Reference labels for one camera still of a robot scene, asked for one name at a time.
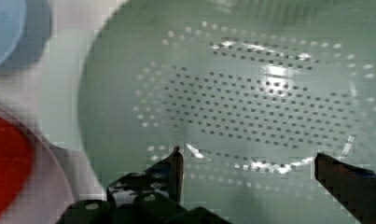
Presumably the red ketchup bottle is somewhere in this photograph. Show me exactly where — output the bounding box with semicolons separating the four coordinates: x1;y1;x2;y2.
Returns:
0;118;34;216

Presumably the grey round plate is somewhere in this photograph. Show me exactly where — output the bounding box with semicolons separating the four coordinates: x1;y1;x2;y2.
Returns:
0;105;74;224

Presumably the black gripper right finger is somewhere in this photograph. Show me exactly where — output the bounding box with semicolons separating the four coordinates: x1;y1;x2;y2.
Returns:
314;153;376;224

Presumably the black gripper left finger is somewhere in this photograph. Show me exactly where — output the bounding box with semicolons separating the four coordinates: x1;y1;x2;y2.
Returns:
106;147;184;204

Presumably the blue plastic bowl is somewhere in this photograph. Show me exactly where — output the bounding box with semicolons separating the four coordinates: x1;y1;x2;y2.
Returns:
0;0;52;72

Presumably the mint green plastic strainer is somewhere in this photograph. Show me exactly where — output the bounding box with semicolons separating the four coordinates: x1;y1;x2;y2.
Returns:
78;0;376;224

